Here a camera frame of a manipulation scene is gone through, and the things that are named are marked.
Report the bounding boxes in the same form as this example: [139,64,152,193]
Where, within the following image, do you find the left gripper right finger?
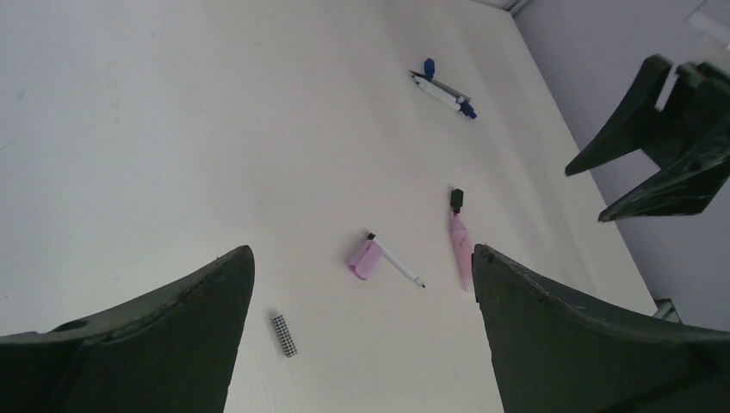
[472,244,729,412]

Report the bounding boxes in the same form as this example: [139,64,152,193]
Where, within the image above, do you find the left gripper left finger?
[1,246,255,412]

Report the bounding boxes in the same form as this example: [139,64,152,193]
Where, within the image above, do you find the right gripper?
[565,54,729,222]

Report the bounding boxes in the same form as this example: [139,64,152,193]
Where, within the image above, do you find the pink highlighter pen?
[449,212,474,292]

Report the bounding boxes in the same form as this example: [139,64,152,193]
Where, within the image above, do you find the white pen blue end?
[411,73,478,120]

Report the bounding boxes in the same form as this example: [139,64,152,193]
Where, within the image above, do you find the grey pen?
[410,71,471,102]

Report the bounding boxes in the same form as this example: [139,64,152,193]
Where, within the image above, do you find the checkered pen cap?
[271,314,298,358]

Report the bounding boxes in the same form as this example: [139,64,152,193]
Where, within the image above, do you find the small black pen cap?
[449,188,464,215]

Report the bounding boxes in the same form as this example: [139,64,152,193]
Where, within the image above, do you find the thin white black-tip pen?
[368,232,426,288]

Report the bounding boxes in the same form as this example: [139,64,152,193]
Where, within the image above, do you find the blue pen cap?
[424,58,436,79]

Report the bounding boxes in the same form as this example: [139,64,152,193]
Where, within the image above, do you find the aluminium frame rails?
[653,299,682,324]

